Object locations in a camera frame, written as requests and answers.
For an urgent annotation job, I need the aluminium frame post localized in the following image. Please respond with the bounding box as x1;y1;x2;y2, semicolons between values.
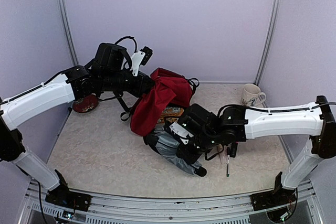
57;0;79;66
254;0;281;85

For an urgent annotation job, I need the red floral round case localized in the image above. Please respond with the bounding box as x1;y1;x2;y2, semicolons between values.
72;94;99;113

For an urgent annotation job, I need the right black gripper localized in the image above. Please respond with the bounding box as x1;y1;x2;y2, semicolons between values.
177;130;219;165

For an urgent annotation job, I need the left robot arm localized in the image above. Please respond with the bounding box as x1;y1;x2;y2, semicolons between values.
1;43;154;211

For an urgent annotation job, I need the pink black highlighter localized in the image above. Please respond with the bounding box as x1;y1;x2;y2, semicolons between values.
230;142;238;158

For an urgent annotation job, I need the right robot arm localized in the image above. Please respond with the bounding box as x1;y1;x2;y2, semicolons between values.
169;95;335;205

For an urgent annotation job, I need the red backpack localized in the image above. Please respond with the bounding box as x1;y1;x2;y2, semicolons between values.
120;68;199;136

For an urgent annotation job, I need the green tipped black marker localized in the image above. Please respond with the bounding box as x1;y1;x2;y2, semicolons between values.
226;147;230;177

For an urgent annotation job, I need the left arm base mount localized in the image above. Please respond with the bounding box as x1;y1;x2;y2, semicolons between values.
45;190;91;212

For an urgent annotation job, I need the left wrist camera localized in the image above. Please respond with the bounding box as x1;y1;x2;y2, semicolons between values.
130;46;153;77

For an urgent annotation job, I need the orange comic book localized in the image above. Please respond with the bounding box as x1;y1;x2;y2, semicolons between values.
157;106;184;124

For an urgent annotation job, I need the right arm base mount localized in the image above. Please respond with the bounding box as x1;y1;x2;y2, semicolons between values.
250;190;297;211

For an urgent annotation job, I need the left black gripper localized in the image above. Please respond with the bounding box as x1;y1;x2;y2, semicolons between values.
100;67;155;97

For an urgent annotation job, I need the right aluminium frame post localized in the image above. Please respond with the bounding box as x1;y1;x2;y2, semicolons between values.
254;0;281;85

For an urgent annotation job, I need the white printed mug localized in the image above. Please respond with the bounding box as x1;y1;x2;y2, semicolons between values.
241;83;267;106

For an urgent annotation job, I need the grey pencil pouch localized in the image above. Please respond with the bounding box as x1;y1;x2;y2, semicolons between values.
143;130;207;177

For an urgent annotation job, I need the clear pink pen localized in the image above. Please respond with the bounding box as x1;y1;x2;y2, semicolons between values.
218;147;227;165

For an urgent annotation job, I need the front aluminium rail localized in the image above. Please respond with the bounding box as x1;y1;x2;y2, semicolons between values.
25;179;316;224

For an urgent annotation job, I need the left aluminium frame post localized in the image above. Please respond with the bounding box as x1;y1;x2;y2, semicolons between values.
57;0;79;66

